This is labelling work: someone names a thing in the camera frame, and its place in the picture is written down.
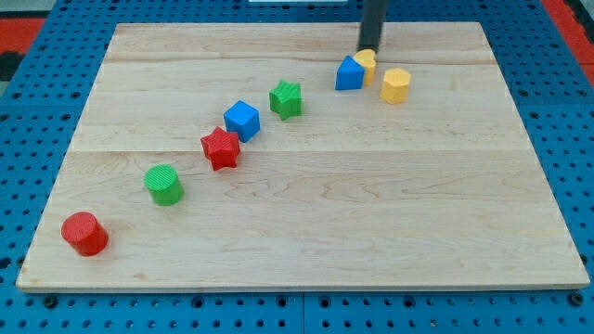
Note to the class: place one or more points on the light wooden board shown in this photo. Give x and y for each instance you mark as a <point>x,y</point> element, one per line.
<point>441,192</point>

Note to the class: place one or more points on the green star block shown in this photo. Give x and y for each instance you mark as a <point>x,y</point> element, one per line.
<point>286,100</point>

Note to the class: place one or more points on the green cylinder block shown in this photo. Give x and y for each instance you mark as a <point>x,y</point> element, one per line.
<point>163,185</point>

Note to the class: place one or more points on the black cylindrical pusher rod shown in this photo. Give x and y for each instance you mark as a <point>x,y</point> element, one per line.
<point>371,24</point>

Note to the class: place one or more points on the red cylinder block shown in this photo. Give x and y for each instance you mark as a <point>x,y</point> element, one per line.
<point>84,233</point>

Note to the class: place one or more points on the red star block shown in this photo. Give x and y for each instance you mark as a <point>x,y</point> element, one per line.
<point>221,148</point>

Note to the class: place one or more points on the yellow heart block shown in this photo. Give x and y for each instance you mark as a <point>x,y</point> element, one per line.
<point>367,59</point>

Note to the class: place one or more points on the blue triangular prism block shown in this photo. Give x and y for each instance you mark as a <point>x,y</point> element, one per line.
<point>349,75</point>

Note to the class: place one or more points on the blue cube block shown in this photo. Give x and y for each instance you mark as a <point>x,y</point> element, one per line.
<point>242,119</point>

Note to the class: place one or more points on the yellow hexagon block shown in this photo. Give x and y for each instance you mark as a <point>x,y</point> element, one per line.
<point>395,85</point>

